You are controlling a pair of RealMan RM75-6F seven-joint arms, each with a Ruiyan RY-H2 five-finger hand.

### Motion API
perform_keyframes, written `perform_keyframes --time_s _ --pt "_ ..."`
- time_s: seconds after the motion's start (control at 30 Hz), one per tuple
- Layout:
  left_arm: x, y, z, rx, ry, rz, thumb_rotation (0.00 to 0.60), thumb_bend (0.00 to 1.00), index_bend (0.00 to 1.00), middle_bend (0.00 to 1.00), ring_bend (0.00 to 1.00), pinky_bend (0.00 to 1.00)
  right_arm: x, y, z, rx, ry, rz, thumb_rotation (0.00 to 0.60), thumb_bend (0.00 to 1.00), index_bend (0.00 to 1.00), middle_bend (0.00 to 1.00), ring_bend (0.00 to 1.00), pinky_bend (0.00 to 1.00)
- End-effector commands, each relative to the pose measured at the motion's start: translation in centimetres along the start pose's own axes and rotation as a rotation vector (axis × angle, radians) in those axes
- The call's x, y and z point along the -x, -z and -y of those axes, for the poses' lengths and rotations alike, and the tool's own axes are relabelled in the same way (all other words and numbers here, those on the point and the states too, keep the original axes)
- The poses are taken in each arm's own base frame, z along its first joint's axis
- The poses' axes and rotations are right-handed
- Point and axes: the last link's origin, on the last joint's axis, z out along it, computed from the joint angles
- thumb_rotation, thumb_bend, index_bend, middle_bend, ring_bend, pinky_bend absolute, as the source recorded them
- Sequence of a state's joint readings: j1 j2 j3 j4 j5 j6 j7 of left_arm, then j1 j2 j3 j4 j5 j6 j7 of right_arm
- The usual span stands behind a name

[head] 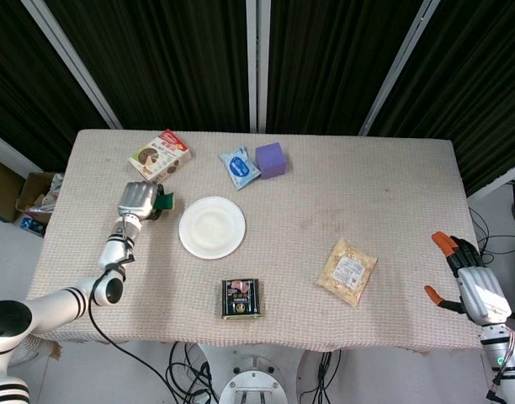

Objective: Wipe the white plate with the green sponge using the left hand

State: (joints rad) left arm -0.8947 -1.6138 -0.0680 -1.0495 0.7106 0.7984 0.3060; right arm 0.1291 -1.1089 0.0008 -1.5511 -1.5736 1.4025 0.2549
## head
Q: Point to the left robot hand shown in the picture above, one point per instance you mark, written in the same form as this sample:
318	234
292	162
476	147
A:
140	200

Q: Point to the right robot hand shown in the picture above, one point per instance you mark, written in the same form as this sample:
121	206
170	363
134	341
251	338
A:
478	290

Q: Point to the green sponge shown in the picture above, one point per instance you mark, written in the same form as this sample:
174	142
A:
165	201

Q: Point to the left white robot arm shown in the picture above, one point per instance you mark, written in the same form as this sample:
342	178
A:
72	290

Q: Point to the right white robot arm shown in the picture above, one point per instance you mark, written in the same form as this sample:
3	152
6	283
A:
503	357

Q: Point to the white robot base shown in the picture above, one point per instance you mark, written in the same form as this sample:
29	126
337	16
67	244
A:
253	376

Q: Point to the white round plate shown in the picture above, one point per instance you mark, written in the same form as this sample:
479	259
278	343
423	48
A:
212	227

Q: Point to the cake mix box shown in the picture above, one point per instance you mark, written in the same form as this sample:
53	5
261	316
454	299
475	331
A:
160	157

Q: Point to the cardboard box with clutter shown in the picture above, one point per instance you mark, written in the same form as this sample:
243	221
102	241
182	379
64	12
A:
38	198

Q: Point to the blue wet wipes packet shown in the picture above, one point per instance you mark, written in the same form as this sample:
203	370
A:
239	167

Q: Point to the clear bag of snacks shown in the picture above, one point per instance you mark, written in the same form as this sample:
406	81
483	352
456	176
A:
347	271

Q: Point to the purple foam cube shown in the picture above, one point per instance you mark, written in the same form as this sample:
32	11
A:
272	161

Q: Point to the black food packet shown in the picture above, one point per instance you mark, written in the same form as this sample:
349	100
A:
242	299

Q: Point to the beige checked tablecloth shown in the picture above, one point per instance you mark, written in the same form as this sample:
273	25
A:
282	235

